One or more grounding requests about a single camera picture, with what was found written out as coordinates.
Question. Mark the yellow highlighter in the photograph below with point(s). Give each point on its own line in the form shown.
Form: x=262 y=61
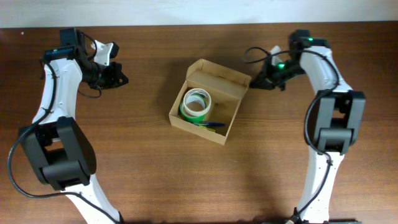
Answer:
x=207 y=128

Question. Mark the brown cardboard box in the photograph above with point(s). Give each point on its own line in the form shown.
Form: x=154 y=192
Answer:
x=227 y=88

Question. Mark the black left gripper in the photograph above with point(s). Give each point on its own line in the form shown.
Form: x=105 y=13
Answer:
x=112 y=76

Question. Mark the blue retractable pen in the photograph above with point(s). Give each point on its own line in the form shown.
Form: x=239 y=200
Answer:
x=210 y=124

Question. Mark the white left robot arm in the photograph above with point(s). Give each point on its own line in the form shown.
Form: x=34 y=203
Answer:
x=57 y=149

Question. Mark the white masking tape roll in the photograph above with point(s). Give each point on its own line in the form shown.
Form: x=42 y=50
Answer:
x=196 y=102

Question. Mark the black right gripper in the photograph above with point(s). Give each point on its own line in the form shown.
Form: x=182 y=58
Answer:
x=268 y=76

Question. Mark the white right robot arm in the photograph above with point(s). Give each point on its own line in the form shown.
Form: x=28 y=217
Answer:
x=332 y=121

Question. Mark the green tape roll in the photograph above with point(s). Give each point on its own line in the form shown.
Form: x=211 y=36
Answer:
x=190 y=118

